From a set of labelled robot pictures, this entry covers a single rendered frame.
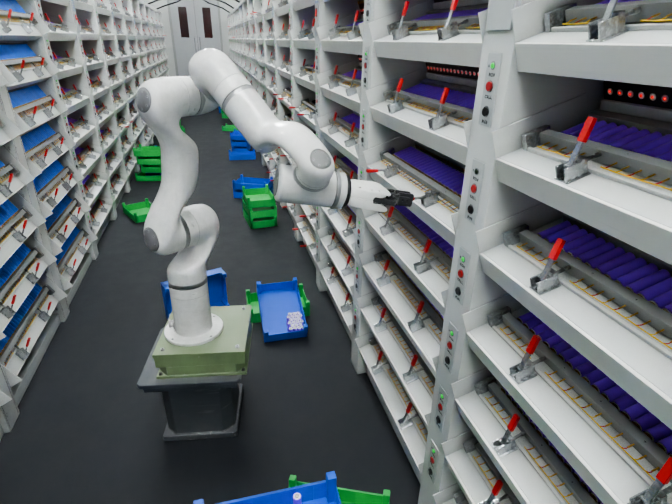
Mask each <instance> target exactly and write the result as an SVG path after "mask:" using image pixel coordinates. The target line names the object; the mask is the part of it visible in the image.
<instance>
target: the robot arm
mask: <svg viewBox="0 0 672 504"><path fill-rule="evenodd" d="M188 69H189V74H190V76H176V77H159V78H153V79H149V80H147V81H145V82H144V83H142V84H141V85H140V87H139V88H138V90H137V93H136V107H137V110H138V113H139V115H140V117H141V118H142V120H143V121H144V122H145V123H146V124H147V125H148V127H149V128H150V129H151V130H152V131H153V133H154V134H155V136H156V138H157V139H158V142H159V145H160V152H161V183H160V187H159V190H158V192H157V195H156V197H155V199H154V201H153V203H152V205H151V208H150V210H149V212H148V215H147V218H146V220H145V224H144V232H143V233H144V240H145V242H146V245H147V246H148V248H149V249H150V250H151V251H153V252H154V253H156V254H159V255H169V254H173V253H176V252H178V253H177V255H176V256H175V257H174V258H173V260H172V261H171V262H170V264H169V266H168V268H167V279H168V286H169V292H170V299H171V306H172V312H173V320H169V324H168V325H167V326H166V327H165V330H164V335H165V338H166V340H167V341H168V342H170V343H171V344H174V345H177V346H184V347H189V346H197V345H202V344H205V343H207V342H210V341H212V340H213V339H215V338H216V337H218V336H219V335H220V333H221V332H222V330H223V321H222V319H221V318H220V317H218V316H217V315H215V314H212V313H211V307H210V297H209V289H208V280H207V270H206V264H207V260H208V258H209V256H210V254H211V252H212V250H213V248H214V245H215V243H216V241H217V238H218V234H219V220H218V217H217V215H216V213H215V211H214V210H213V209H212V208H211V207H209V206H207V205H204V204H194V205H190V206H186V207H184V206H185V204H186V203H187V201H188V200H189V198H190V197H191V195H192V193H193V192H194V190H195V187H196V184H197V180H198V171H199V153H198V148H197V145H196V144H195V142H194V141H193V140H192V139H191V138H190V137H189V136H188V135H187V134H185V133H184V132H183V131H182V130H181V128H180V125H179V121H180V119H181V117H186V116H195V115H202V114H206V113H209V112H211V111H213V110H215V109H216V108H218V107H219V106H220V108H221V109H222V110H223V111H224V113H225V114H226V115H227V117H228V118H229V119H230V120H231V122H232V123H233V124H234V125H235V127H236V128H237V129H238V130H239V132H240V133H241V134H242V135H243V137H244V138H245V139H246V140H247V142H248V143H249V144H250V145H251V146H252V147H253V148H254V149H255V150H256V151H258V152H260V153H263V154H267V153H271V152H273V151H275V150H276V149H277V148H278V147H280V148H282V149H283V150H284V151H285V152H286V153H287V154H288V155H289V156H290V157H291V158H292V159H293V160H294V162H295V163H296V166H292V165H284V164H280V165H279V166H278V167H277V169H276V172H275V177H274V185H273V194H274V199H275V200H276V201H277V202H284V203H293V204H302V205H312V206H321V207H330V208H339V209H340V208H341V207H346V206H347V205H348V206H352V207H356V208H361V209H366V210H373V211H379V212H386V211H387V208H386V207H385V206H384V205H383V204H386V205H391V206H395V205H399V206H407V207H411V205H412V202H413V198H414V195H413V194H411V193H410V192H409V191H403V190H394V189H388V188H384V187H383V186H382V185H381V184H379V183H377V182H372V181H365V180H356V179H350V176H349V175H346V174H345V173H343V172H339V171H337V172H336V171H334V169H335V165H334V160H333V158H332V156H331V154H330V153H329V151H328V150H327V149H326V147H325V146H324V145H323V144H322V142H321V141H320V140H319V139H318V138H317V136H316V135H315V134H314V133H313V132H312V131H311V130H310V129H309V128H307V127H306V126H304V125H302V124H300V123H297V122H291V121H280V120H278V118H277V117H276V116H275V115H274V113H273V112H272V111H271V110H270V108H269V107H268V106H267V104H266V103H265V102H264V101H263V99H262V98H261V97H260V95H259V94H258V93H257V91H256V90H255V89H254V88H253V86H252V85H251V84H250V83H249V81H248V80H247V79H246V78H245V76H244V75H243V74H242V73H241V71H240V70H239V69H238V67H237V66H236V65H235V64H234V62H233V61H232V60H231V59H230V58H229V57H228V56H227V55H226V54H224V53H223V52H221V51H219V50H217V49H213V48H207V49H203V50H201V51H199V52H197V53H196V54H195V55H194V56H193V57H192V58H191V59H190V61H189V65H188Z"/></svg>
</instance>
